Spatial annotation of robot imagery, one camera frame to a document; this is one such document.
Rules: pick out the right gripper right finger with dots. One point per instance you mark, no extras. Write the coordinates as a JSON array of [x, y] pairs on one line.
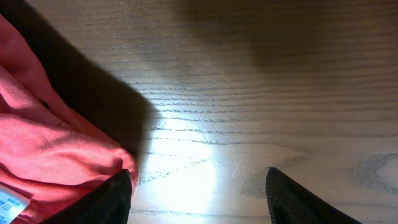
[[291, 203]]

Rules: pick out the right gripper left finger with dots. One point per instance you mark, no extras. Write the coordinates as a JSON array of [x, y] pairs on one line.
[[109, 203]]

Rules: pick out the red printed t-shirt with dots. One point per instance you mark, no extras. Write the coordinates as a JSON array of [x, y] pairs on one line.
[[51, 156]]

